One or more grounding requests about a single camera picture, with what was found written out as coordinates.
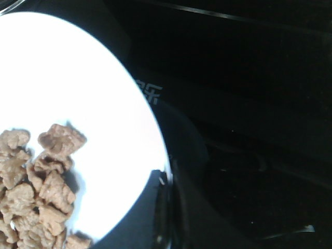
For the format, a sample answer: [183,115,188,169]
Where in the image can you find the brown meat pieces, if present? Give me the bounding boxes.
[1,124,92,248]

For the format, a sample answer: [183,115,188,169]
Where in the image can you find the light blue plate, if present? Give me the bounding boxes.
[1,12,172,248]

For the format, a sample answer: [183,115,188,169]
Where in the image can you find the black glass cooktop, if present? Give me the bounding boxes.
[1,1,331,248]

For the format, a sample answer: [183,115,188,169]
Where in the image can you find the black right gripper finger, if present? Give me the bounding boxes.
[97,170,182,249]

